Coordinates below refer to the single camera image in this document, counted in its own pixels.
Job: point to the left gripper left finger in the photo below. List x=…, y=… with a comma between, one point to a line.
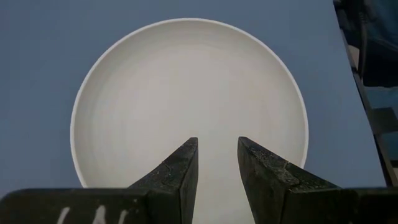
x=174, y=186

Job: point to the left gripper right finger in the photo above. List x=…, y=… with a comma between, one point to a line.
x=267, y=186

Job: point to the white bowl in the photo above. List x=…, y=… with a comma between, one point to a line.
x=186, y=93

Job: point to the black metal frame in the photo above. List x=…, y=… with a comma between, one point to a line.
x=373, y=74

